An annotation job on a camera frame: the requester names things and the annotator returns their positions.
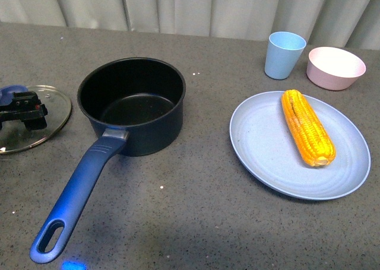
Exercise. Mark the light blue cup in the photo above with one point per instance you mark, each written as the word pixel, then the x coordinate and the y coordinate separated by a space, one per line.
pixel 283 51

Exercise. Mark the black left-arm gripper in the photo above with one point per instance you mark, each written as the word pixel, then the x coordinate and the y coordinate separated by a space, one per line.
pixel 25 107

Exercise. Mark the glass lid with blue knob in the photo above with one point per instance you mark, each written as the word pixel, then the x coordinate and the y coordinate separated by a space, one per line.
pixel 14 135

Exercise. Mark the dark blue saucepan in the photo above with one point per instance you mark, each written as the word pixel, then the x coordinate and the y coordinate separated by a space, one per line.
pixel 135 106

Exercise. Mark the light blue plate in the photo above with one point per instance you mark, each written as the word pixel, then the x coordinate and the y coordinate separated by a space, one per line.
pixel 264 145

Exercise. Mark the white curtain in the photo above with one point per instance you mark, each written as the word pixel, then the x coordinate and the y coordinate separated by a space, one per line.
pixel 341 23

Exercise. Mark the yellow corn cob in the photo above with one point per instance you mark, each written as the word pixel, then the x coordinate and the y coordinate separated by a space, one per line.
pixel 312 140

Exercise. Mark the pink bowl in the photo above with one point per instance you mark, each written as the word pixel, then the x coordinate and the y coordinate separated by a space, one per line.
pixel 333 68

